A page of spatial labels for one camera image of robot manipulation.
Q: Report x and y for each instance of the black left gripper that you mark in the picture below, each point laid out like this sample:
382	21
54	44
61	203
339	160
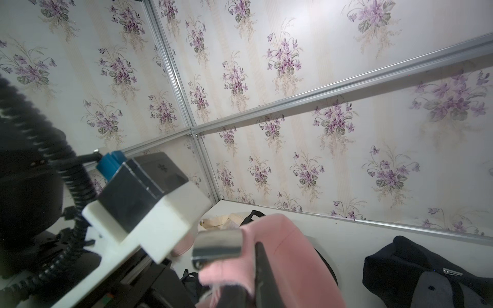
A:
140	282

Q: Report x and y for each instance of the black cap back right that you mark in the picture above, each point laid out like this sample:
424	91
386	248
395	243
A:
405	274

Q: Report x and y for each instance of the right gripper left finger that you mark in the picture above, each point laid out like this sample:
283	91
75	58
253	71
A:
234	297

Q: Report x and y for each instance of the pink cap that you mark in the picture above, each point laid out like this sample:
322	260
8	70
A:
303	277

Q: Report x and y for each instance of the black cap back middle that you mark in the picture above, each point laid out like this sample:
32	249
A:
254	214

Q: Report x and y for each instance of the dark grey baseball cap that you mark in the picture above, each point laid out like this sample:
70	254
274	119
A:
192	285

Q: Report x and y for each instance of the beige cap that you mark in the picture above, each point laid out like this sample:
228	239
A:
222	222

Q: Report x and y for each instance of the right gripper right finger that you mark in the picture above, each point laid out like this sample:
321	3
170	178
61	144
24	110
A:
267	294

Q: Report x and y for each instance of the black cap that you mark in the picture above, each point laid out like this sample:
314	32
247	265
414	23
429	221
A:
405	274
254	214

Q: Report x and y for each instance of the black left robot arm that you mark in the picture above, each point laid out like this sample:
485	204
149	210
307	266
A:
79	223

